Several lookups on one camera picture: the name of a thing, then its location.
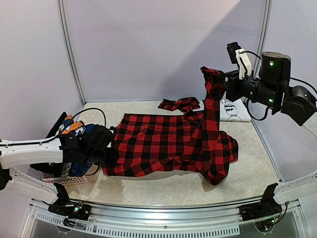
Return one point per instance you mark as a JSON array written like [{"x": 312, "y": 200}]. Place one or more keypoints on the black printed garment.
[{"x": 47, "y": 167}]

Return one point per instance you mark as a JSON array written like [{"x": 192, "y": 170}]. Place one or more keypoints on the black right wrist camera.
[{"x": 239, "y": 57}]

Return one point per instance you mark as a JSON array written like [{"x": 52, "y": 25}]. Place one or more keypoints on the white and green raglan shirt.
[{"x": 233, "y": 111}]

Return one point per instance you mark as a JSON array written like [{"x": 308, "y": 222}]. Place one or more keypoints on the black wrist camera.
[
  {"x": 98, "y": 137},
  {"x": 239, "y": 57}
]

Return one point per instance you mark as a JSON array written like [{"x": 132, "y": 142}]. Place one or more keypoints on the white orange printed garment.
[{"x": 69, "y": 126}]

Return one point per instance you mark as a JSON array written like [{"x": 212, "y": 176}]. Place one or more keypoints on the front aluminium rail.
[{"x": 219, "y": 220}]

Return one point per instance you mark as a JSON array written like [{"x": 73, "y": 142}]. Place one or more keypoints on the red black plaid garment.
[{"x": 191, "y": 141}]

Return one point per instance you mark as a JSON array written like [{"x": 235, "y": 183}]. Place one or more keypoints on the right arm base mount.
[{"x": 267, "y": 206}]

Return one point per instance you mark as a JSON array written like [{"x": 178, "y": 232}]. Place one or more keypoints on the left aluminium frame post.
[{"x": 69, "y": 50}]

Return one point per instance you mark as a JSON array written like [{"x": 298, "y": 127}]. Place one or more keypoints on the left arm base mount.
[{"x": 65, "y": 207}]

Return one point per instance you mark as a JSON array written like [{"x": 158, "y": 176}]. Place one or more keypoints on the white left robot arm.
[{"x": 58, "y": 149}]

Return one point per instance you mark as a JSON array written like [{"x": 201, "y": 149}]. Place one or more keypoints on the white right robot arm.
[{"x": 271, "y": 88}]

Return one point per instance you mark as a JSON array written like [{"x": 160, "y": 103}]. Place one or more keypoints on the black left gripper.
[{"x": 113, "y": 158}]

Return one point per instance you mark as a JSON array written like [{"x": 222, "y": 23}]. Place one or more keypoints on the pink plastic laundry basket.
[{"x": 49, "y": 178}]

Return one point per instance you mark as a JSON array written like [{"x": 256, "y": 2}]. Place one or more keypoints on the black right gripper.
[{"x": 229, "y": 84}]

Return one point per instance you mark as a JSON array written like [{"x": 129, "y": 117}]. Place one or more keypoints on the aluminium frame post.
[
  {"x": 69, "y": 50},
  {"x": 263, "y": 35}
]

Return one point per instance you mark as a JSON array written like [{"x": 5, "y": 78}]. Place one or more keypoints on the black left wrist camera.
[{"x": 98, "y": 137}]

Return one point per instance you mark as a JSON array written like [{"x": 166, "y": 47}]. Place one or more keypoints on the blue garment in basket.
[{"x": 78, "y": 170}]

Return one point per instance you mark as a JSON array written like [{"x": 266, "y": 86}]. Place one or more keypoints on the right aluminium frame post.
[{"x": 263, "y": 35}]

